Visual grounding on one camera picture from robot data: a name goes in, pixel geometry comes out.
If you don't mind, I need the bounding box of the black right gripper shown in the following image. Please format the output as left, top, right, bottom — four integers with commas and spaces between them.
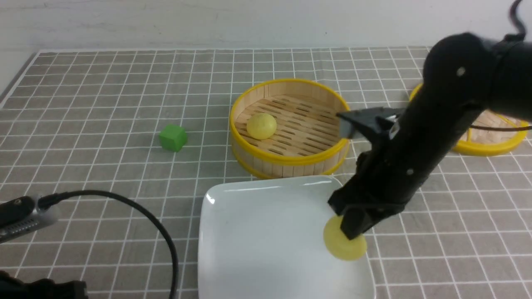
328, 125, 441, 240

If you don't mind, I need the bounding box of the yellow steamed bun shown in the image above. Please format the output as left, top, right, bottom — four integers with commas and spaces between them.
323, 216, 367, 261
246, 113, 277, 140

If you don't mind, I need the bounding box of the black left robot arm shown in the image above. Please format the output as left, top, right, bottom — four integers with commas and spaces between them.
0, 271, 88, 299

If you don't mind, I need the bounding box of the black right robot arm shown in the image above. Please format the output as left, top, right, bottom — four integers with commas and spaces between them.
328, 33, 532, 240

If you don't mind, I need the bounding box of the white square plate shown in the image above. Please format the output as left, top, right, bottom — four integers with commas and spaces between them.
197, 175, 376, 299

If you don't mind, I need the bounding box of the bamboo steamer basket yellow rim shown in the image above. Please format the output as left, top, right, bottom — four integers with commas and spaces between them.
229, 79, 349, 179

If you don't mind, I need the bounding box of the bamboo steamer lid yellow rim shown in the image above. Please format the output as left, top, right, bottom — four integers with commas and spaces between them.
409, 83, 529, 157

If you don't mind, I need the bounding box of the green cube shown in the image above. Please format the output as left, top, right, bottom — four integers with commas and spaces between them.
158, 124, 188, 152

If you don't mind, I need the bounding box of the grey checkered tablecloth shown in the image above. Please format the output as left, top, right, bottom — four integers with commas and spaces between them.
0, 46, 531, 299

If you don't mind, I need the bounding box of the black cable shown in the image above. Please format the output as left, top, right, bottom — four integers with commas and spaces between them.
39, 190, 179, 299

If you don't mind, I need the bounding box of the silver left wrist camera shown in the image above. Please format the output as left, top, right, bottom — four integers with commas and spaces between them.
0, 196, 59, 244

